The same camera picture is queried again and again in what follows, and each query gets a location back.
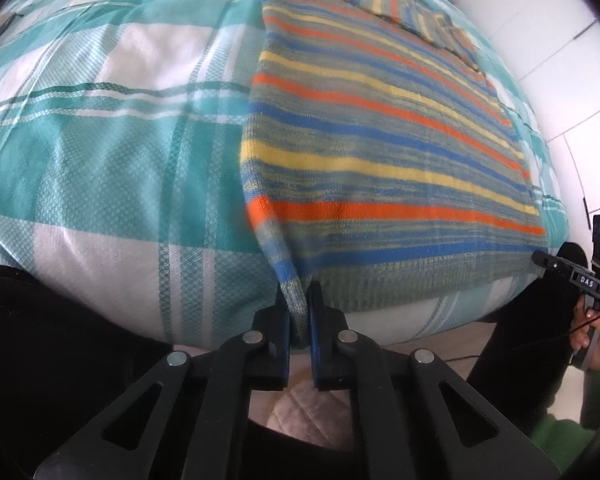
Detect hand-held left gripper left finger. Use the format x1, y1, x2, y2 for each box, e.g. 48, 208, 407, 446
17, 285, 293, 480

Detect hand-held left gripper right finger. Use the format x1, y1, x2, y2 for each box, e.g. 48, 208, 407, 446
306, 282, 563, 480

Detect white wardrobe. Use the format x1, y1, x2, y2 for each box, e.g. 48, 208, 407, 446
412, 0, 600, 221

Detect bed with teal plaid cover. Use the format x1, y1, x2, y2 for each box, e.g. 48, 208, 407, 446
0, 0, 572, 357

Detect striped knit sweater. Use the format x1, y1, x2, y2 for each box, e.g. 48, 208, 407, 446
239, 0, 548, 347

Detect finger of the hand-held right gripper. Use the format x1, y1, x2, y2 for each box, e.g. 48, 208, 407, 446
531, 252, 600, 302

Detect thin black cable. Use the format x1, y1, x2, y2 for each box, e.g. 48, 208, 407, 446
445, 310, 600, 362

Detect person's black pants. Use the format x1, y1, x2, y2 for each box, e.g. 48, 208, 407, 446
0, 241, 590, 480

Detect pale quilted cloth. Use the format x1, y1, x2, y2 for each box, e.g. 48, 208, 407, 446
249, 385, 357, 452

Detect person's green sleeved forearm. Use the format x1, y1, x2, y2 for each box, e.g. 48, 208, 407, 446
527, 352, 600, 473

